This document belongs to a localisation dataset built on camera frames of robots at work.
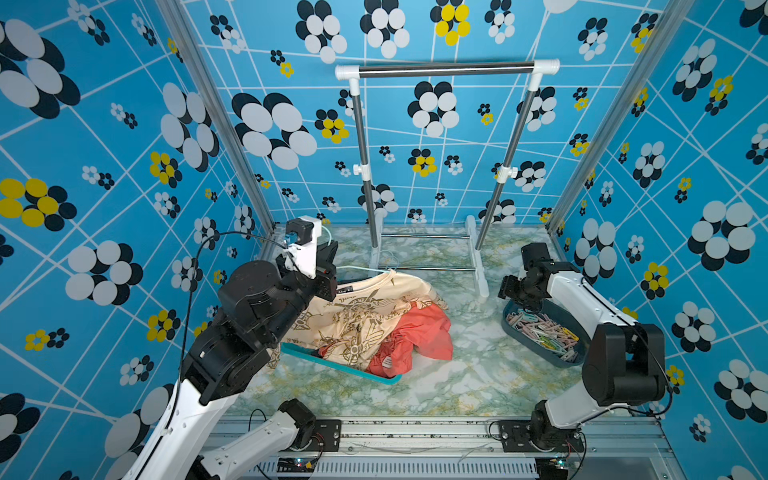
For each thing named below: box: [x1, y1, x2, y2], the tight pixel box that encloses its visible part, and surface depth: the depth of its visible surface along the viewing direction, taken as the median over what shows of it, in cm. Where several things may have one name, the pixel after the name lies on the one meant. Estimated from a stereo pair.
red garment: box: [366, 302, 453, 378], surface depth 81 cm
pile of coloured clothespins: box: [506, 309, 580, 362], surface depth 93 cm
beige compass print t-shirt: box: [267, 269, 447, 370], surface depth 78 cm
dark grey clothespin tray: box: [501, 299, 591, 368], surface depth 92 cm
